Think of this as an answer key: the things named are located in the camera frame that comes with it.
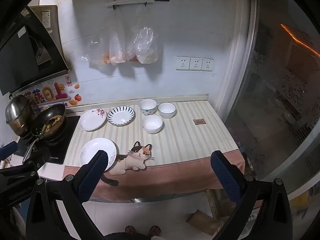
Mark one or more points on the black wok with food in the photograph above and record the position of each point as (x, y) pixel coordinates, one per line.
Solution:
(53, 116)

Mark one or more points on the colourful wall sticker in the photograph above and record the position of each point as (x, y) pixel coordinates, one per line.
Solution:
(53, 92)

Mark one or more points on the brown cardboard piece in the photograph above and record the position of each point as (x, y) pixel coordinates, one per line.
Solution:
(203, 221)

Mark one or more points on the plain white plate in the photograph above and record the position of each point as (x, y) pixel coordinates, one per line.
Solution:
(95, 147)

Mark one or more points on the white plate with floral print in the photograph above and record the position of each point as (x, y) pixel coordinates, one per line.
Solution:
(90, 122)

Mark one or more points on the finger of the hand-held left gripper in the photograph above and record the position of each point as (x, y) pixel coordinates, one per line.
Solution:
(8, 150)
(37, 157)

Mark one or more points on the white bowl with coloured dots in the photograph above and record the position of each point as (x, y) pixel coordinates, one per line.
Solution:
(147, 106)

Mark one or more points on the white wall outlet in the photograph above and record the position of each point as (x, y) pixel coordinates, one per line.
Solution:
(207, 64)
(195, 64)
(182, 63)

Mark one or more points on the person's foot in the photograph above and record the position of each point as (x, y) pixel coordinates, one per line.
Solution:
(130, 230)
(155, 230)

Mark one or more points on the steel pot with lid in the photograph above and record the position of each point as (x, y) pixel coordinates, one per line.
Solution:
(17, 110)

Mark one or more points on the white plate with blue strokes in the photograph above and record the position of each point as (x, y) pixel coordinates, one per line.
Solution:
(121, 116)

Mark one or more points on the clear plastic bag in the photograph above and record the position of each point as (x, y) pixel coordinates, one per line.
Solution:
(100, 52)
(117, 47)
(146, 45)

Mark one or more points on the plain white bowl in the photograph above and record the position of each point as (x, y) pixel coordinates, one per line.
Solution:
(152, 125)

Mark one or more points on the black induction cooktop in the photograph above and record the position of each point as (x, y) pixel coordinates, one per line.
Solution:
(67, 136)

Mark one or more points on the wall hook rail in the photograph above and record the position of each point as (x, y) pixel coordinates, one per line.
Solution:
(135, 1)

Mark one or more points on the patterned glass sliding door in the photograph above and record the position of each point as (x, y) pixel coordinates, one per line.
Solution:
(275, 92)

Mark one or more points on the brown label patch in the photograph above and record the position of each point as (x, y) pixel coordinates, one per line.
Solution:
(199, 121)

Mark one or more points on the black range hood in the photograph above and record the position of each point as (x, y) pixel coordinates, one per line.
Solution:
(15, 55)

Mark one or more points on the person's right foot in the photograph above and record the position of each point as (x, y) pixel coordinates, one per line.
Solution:
(155, 230)

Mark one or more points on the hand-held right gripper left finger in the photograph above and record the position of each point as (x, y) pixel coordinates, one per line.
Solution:
(92, 177)

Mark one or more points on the striped tablecloth with cat print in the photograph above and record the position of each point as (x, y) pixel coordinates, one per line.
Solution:
(180, 142)

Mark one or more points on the person's left foot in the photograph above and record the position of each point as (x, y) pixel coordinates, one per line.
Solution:
(130, 230)

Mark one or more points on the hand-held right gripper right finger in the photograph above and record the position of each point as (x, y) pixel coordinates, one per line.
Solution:
(225, 177)

